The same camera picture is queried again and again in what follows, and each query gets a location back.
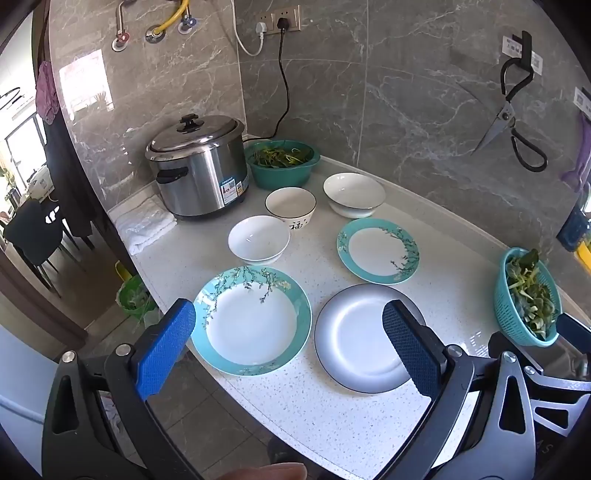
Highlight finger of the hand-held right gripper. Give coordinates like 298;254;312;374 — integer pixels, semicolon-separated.
488;331;528;370
554;313;591;352

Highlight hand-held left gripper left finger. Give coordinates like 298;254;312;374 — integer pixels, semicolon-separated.
41;298;204;480

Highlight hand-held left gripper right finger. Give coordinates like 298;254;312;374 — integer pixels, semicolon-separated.
369;299;539;480

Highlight grey rimmed white plate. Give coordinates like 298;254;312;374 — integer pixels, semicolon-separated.
314;283;428;394

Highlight teal floral deep plate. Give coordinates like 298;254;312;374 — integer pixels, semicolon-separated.
190;265;313;377

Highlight small teal floral plate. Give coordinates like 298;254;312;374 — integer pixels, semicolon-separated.
336;218;421;284

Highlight plain white bowl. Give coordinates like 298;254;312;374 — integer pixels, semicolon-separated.
228;215;291;266

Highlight large white bowl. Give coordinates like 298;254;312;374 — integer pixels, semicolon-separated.
322;172;387;219

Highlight black rimmed printed white bowl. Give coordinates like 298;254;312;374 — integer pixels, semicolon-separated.
264;187;318;234

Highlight person's left hand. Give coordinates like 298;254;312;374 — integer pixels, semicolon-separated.
215;463;309;480

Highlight teal plastic colander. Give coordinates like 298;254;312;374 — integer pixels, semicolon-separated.
493;247;565;347

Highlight leafy greens in colander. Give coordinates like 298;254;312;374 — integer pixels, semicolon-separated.
505;249;559;340

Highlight green waste bin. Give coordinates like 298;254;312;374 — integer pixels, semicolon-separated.
115;274;160;319

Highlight blue and yellow hanging tool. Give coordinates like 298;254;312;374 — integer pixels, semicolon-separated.
555;185;591;261

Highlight folded white towel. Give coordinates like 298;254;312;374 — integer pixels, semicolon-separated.
114;208;178;256

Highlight purple hanging utensil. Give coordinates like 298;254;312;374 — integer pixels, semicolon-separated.
561;111;591;192

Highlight stainless steel rice cooker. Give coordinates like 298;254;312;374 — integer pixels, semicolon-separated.
147;134;252;220

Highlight dark dining chair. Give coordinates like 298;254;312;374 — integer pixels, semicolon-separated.
2;199;88;296

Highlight green plastic basin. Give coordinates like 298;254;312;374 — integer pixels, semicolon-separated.
244;140;321;190

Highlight rice cooker lid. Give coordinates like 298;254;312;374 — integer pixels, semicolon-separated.
146;114;245;163

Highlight leafy greens in basin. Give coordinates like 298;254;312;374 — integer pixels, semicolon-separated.
249;144;311;168

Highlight purple hanging cloth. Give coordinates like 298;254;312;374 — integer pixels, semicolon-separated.
36;60;61;125

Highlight red marked pipe valve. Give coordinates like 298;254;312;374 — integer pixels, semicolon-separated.
112;0;139;51

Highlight black handled kitchen scissors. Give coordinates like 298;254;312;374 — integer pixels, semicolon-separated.
472;55;549;172

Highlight black power cable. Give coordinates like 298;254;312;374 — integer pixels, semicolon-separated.
242;14;291;141

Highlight yellow gas hose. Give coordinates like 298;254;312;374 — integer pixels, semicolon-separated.
145;0;190;44

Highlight white plug and cable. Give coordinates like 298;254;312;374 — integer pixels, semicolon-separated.
221;0;269;58

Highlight wall power socket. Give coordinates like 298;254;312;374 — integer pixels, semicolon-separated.
255;6;303;34

